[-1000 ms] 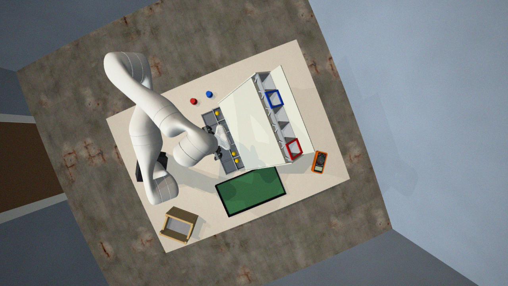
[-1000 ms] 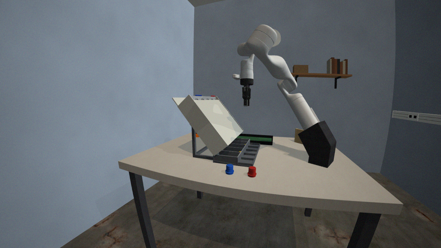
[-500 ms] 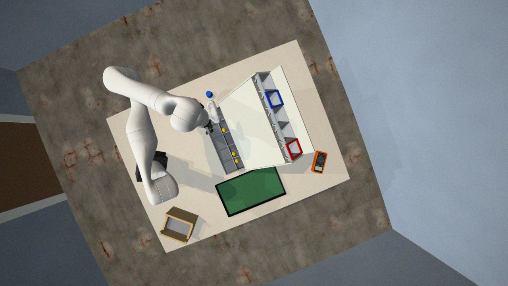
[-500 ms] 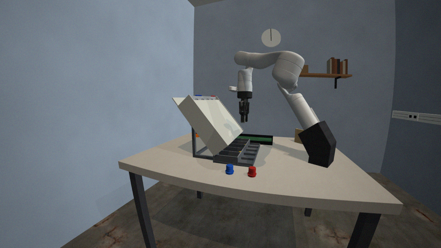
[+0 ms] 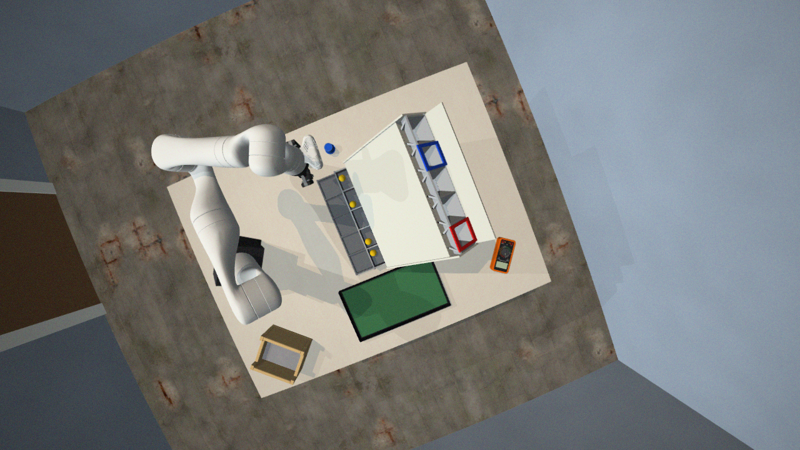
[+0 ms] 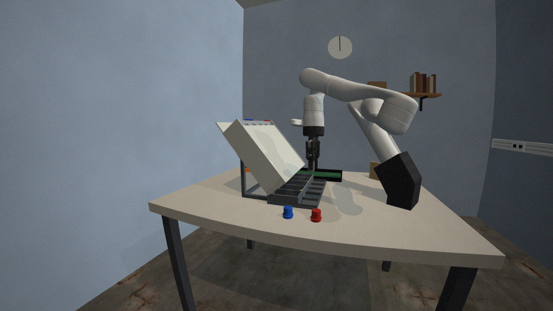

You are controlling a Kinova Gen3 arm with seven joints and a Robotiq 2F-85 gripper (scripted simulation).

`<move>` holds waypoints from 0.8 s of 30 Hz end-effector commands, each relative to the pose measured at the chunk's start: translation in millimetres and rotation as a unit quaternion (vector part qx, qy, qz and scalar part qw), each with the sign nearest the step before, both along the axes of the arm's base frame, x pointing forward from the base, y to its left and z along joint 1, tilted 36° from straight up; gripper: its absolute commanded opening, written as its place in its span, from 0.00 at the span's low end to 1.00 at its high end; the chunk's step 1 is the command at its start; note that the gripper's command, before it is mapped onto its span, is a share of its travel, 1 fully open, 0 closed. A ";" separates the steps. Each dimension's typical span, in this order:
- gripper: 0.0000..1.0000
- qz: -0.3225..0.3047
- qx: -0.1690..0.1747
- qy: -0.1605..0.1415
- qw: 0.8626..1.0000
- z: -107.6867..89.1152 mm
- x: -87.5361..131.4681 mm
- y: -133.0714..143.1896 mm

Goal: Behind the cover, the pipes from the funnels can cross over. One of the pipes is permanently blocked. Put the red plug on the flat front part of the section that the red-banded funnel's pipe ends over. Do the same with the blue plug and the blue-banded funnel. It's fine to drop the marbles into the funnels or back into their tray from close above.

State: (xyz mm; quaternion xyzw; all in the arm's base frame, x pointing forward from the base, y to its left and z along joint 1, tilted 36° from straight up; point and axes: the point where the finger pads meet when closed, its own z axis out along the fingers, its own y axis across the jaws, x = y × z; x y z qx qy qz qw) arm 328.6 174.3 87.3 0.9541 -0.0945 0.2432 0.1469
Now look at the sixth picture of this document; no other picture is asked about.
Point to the blue plastic cap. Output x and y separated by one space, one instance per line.
287 212

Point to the red plug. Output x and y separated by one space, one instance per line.
316 215

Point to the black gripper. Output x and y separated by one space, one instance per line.
312 145

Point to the open wooden crate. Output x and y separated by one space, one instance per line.
372 173

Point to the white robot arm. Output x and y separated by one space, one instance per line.
365 101

